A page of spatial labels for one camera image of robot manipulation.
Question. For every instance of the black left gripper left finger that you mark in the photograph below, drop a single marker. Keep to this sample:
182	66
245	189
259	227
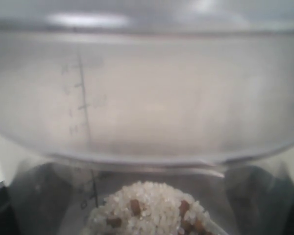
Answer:
8	224

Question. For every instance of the clear plastic bottle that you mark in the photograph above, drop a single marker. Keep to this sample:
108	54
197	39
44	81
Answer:
148	117

